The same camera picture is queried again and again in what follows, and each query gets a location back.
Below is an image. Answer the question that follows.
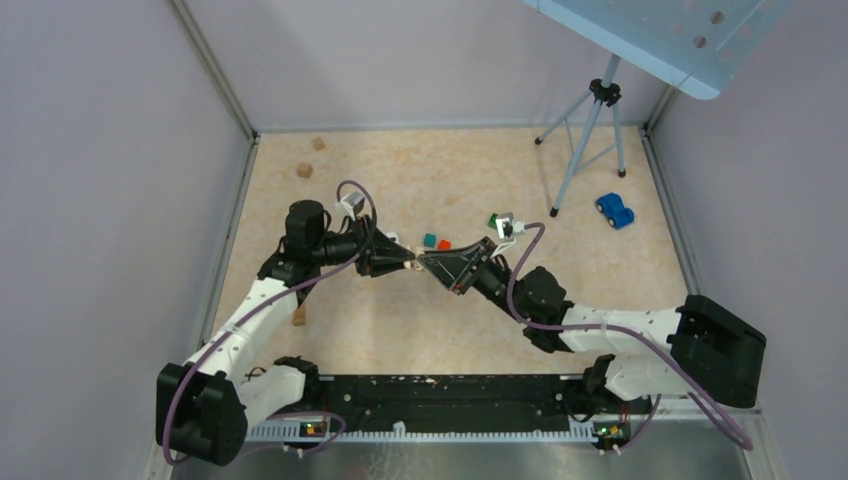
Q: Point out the light blue perforated panel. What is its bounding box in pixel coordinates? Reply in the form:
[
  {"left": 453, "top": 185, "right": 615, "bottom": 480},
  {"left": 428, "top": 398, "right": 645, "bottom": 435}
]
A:
[{"left": 525, "top": 0, "right": 792, "bottom": 100}]

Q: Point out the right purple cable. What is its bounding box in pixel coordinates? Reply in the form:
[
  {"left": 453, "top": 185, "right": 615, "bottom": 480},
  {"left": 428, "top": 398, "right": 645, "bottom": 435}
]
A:
[{"left": 505, "top": 221, "right": 755, "bottom": 452}]

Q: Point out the wooden arch block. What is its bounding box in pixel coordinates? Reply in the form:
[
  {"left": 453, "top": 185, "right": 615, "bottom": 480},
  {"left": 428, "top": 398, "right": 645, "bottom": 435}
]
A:
[{"left": 291, "top": 304, "right": 306, "bottom": 327}]

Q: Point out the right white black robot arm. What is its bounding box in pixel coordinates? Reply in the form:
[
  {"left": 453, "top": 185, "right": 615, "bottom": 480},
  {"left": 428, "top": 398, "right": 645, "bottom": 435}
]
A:
[{"left": 417, "top": 238, "right": 767, "bottom": 412}]

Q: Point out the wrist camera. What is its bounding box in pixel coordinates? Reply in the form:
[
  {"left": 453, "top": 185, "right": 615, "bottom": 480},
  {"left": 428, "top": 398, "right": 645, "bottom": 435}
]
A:
[
  {"left": 335, "top": 191, "right": 366, "bottom": 221},
  {"left": 493, "top": 212, "right": 526, "bottom": 256}
]

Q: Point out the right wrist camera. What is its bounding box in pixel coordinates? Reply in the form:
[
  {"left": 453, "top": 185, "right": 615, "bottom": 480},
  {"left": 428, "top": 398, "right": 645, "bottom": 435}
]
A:
[{"left": 493, "top": 212, "right": 526, "bottom": 256}]

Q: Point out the blue toy car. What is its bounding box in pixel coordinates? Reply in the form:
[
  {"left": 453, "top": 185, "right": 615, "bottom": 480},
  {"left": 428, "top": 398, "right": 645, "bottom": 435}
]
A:
[{"left": 595, "top": 192, "right": 635, "bottom": 229}]

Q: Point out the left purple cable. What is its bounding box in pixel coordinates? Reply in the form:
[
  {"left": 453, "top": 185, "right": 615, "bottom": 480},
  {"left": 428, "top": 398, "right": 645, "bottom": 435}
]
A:
[{"left": 160, "top": 180, "right": 378, "bottom": 466}]

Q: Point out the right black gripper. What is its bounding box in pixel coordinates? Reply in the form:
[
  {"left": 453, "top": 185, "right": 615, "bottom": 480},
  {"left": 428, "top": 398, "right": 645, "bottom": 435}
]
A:
[{"left": 419, "top": 236, "right": 530, "bottom": 323}]

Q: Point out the near wooden cube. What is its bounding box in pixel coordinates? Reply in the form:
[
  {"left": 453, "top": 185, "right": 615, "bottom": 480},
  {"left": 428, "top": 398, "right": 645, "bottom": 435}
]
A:
[{"left": 296, "top": 162, "right": 313, "bottom": 179}]

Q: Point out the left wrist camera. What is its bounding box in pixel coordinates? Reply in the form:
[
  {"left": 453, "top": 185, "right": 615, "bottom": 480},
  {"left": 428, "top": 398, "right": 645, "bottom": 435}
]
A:
[{"left": 335, "top": 191, "right": 366, "bottom": 221}]

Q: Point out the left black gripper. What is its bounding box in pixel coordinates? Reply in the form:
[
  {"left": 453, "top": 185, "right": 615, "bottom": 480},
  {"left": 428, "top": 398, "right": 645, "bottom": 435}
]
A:
[{"left": 312, "top": 213, "right": 415, "bottom": 277}]

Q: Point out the grey tripod stand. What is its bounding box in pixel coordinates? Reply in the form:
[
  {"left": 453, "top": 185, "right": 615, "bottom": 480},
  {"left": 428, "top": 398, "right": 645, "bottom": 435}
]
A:
[{"left": 534, "top": 54, "right": 627, "bottom": 218}]

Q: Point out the beige rounded block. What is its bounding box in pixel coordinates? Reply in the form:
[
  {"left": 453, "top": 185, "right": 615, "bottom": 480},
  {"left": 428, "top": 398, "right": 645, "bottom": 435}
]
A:
[{"left": 404, "top": 246, "right": 426, "bottom": 272}]

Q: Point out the teal small cube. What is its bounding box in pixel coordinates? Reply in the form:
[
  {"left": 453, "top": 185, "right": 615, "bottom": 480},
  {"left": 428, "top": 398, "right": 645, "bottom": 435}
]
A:
[{"left": 423, "top": 233, "right": 437, "bottom": 248}]

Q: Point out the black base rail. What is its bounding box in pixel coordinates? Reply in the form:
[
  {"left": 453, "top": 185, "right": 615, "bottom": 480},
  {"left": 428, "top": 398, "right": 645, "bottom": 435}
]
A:
[{"left": 282, "top": 374, "right": 652, "bottom": 434}]

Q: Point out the purple cable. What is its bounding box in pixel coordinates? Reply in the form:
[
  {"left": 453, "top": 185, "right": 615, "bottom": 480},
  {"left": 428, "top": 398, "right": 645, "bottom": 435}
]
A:
[
  {"left": 160, "top": 180, "right": 378, "bottom": 466},
  {"left": 505, "top": 221, "right": 755, "bottom": 452}
]

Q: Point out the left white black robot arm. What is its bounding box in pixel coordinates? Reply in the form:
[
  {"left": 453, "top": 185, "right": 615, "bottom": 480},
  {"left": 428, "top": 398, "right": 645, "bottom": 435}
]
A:
[{"left": 155, "top": 200, "right": 415, "bottom": 466}]

